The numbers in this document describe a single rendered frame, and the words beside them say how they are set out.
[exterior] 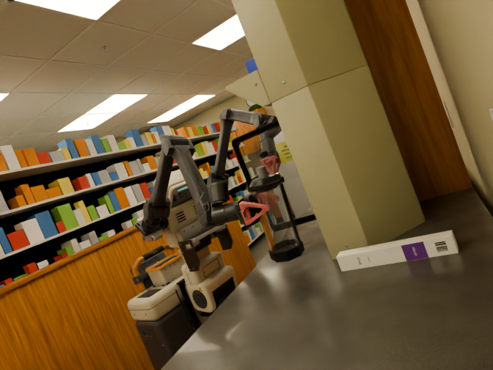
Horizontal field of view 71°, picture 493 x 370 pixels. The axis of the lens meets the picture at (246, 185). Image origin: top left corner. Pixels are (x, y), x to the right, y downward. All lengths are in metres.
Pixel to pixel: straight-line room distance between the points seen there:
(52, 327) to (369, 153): 2.18
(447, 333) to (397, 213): 0.49
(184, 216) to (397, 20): 1.25
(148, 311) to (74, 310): 0.80
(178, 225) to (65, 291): 1.12
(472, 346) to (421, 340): 0.07
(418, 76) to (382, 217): 0.50
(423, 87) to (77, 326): 2.39
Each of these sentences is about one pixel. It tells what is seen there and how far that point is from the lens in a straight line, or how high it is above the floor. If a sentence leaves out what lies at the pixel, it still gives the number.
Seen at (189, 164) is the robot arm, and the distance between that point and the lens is 1.27.
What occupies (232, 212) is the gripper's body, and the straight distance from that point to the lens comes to 1.03.
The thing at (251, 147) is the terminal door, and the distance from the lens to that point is 1.35.
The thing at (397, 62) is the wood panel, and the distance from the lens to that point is 1.30.
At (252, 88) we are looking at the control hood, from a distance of 1.01.
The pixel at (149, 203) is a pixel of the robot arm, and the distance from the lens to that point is 1.59.
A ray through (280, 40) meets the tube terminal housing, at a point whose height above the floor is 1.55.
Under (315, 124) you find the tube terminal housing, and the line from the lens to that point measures 0.95.
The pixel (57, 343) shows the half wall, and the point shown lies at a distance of 2.63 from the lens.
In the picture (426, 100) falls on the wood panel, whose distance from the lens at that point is 1.29.
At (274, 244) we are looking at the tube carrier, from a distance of 0.99.
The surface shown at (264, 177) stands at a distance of 0.97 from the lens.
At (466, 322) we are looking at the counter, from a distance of 0.65.
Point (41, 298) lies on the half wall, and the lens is 2.59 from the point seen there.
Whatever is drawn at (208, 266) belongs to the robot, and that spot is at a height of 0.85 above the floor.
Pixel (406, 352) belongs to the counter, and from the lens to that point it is 0.61.
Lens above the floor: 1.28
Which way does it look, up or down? 3 degrees down
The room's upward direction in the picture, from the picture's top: 22 degrees counter-clockwise
